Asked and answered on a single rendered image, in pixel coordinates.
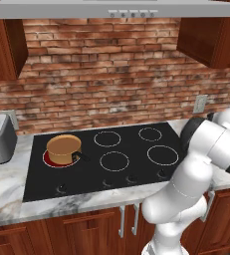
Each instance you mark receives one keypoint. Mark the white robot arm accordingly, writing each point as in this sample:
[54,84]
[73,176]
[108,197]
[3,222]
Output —
[189,186]

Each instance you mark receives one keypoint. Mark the black hob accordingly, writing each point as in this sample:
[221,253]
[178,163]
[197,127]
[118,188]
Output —
[119,166]

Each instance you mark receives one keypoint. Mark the black hob knob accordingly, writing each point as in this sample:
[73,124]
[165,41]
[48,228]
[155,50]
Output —
[107,183]
[61,188]
[132,179]
[162,173]

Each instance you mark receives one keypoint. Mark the brown base cupboard door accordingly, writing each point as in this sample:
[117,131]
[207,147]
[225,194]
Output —
[140,229]
[15,239]
[90,230]
[221,224]

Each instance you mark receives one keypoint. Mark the grey extractor hood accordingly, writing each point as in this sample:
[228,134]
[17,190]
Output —
[113,8]

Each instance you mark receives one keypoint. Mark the brown wall cupboard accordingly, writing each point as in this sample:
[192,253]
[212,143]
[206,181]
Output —
[2,50]
[212,40]

